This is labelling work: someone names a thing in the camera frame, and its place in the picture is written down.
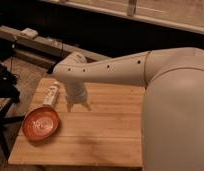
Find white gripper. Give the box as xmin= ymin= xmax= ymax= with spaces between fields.
xmin=64 ymin=82 xmax=91 ymax=112

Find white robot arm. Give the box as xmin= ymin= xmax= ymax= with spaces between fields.
xmin=53 ymin=47 xmax=204 ymax=171

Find orange ceramic bowl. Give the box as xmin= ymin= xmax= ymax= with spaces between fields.
xmin=22 ymin=107 xmax=60 ymax=141

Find wooden board table top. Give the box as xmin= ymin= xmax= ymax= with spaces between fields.
xmin=8 ymin=83 xmax=144 ymax=167

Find black stand left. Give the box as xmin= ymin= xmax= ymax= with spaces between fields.
xmin=0 ymin=61 xmax=24 ymax=159

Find small white box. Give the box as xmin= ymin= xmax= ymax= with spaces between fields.
xmin=20 ymin=28 xmax=38 ymax=38

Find long wooden beam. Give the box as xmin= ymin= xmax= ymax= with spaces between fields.
xmin=0 ymin=25 xmax=108 ymax=61

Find light wooden shelf ledge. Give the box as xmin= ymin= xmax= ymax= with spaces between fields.
xmin=41 ymin=0 xmax=204 ymax=35

